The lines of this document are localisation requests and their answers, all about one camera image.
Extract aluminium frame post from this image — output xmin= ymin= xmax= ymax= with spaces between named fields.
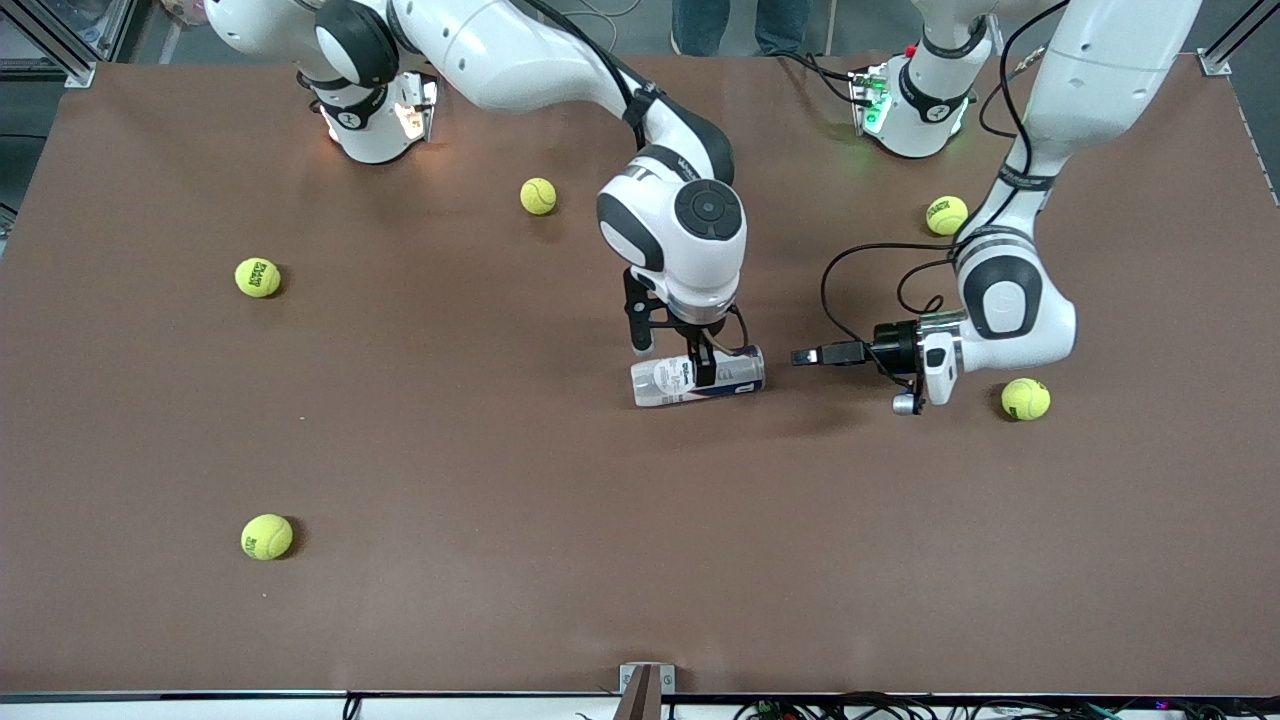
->
xmin=0 ymin=0 xmax=136 ymax=89
xmin=1197 ymin=0 xmax=1280 ymax=77

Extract grey metal camera bracket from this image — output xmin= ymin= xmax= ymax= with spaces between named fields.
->
xmin=619 ymin=663 xmax=676 ymax=720

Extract black left base cable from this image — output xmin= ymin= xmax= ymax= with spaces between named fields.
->
xmin=775 ymin=50 xmax=863 ymax=109

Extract clear tennis ball can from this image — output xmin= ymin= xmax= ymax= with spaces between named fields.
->
xmin=630 ymin=345 xmax=767 ymax=409

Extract person's blue jeans legs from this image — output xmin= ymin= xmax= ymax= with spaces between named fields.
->
xmin=672 ymin=0 xmax=813 ymax=57

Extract tangled black cable bundle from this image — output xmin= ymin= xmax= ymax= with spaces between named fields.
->
xmin=735 ymin=692 xmax=1280 ymax=720

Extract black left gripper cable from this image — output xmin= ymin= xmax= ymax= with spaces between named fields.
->
xmin=820 ymin=0 xmax=1073 ymax=391

